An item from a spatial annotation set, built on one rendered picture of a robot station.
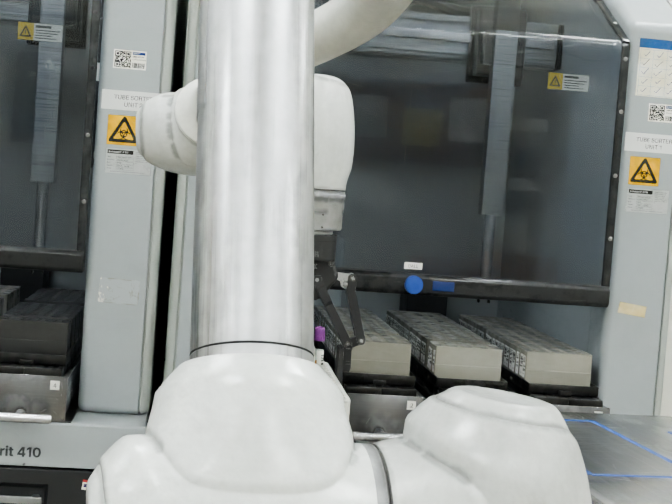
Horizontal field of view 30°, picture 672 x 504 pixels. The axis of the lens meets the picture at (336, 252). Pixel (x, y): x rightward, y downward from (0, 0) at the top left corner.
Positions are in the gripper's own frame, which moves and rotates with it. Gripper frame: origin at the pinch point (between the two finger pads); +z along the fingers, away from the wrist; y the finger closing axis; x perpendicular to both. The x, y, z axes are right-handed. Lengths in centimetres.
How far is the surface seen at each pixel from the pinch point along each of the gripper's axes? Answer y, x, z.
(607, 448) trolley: 38.8, -15.9, 4.3
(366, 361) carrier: 13.6, 31.3, 1.7
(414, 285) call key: 20.2, 29.1, -11.4
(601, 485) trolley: 31.1, -36.8, 4.1
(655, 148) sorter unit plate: 60, 33, -36
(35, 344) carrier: -39, 32, 2
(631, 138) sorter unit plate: 56, 33, -38
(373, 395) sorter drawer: 14.0, 23.7, 5.9
